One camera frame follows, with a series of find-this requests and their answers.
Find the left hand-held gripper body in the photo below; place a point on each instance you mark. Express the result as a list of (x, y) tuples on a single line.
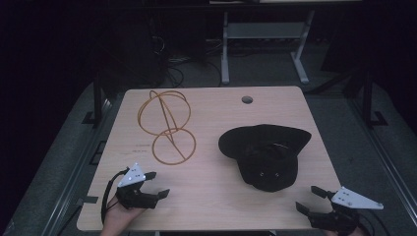
[(134, 190)]

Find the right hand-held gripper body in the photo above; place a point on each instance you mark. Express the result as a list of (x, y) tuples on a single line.
[(344, 209)]

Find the black cap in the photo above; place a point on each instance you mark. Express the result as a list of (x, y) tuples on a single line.
[(264, 154)]

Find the person's right hand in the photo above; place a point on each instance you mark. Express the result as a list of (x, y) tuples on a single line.
[(347, 233)]

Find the person's left hand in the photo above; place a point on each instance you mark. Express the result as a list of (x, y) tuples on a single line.
[(118, 217)]

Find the black metal stand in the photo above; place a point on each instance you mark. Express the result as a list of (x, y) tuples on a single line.
[(368, 98), (97, 98)]

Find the grey metal desk frame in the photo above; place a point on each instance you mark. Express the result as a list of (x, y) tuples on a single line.
[(262, 31)]

